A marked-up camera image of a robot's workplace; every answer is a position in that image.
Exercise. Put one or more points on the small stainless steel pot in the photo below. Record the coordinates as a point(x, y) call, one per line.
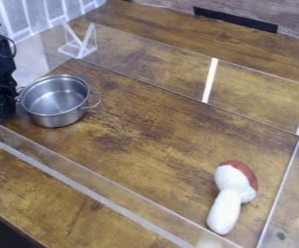
point(58, 99)

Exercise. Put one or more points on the plush mushroom toy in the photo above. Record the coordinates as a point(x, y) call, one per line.
point(238, 187)

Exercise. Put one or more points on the clear acrylic triangle stand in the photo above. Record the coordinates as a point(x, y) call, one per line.
point(76, 47)

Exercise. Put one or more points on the clear acrylic front barrier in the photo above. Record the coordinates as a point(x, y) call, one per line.
point(174, 227)

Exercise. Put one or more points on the clear acrylic barrier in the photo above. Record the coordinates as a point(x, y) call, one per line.
point(281, 232)
point(174, 227)

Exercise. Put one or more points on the clear acrylic right barrier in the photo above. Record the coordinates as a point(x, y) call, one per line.
point(281, 232)

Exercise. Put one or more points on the black strip on wall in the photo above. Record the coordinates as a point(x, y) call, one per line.
point(236, 19)

